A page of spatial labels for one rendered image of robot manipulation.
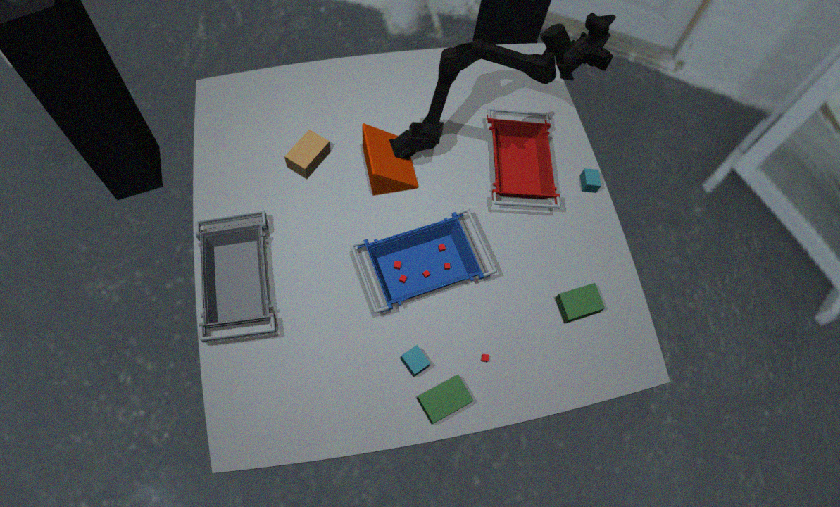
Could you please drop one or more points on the teal cube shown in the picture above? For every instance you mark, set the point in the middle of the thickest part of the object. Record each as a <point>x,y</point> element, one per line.
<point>415,361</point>
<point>590,180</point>

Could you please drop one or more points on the blue plastic tray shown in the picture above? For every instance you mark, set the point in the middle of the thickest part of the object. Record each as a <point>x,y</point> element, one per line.
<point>418,251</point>

